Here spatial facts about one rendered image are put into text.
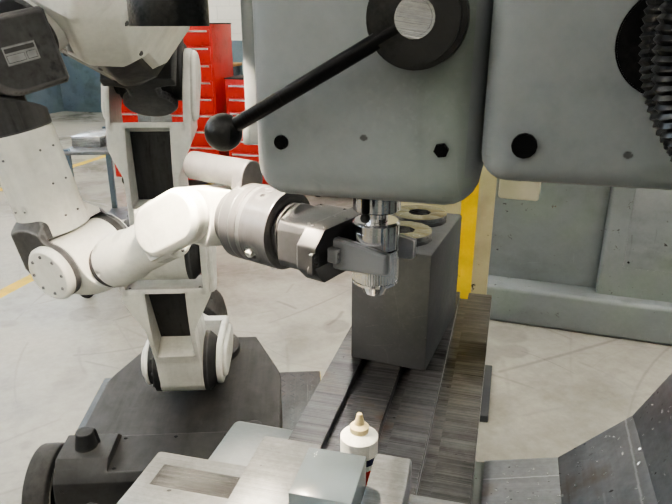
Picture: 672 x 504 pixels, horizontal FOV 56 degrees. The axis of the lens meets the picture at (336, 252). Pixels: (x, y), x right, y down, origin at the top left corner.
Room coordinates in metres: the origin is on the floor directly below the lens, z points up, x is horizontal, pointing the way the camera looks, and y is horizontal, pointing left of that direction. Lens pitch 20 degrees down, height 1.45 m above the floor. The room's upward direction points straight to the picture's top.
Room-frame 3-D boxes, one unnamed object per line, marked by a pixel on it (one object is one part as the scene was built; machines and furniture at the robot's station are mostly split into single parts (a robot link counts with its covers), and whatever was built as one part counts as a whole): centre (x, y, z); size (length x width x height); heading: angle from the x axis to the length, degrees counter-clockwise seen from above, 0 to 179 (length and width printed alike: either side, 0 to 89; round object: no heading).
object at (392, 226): (0.59, -0.04, 1.26); 0.05 x 0.05 x 0.01
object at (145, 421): (1.36, 0.37, 0.59); 0.64 x 0.52 x 0.33; 4
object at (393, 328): (0.95, -0.12, 1.06); 0.22 x 0.12 x 0.20; 158
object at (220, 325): (1.39, 0.37, 0.68); 0.21 x 0.20 x 0.13; 4
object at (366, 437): (0.56, -0.02, 1.01); 0.04 x 0.04 x 0.11
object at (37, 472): (1.10, 0.62, 0.50); 0.20 x 0.05 x 0.20; 4
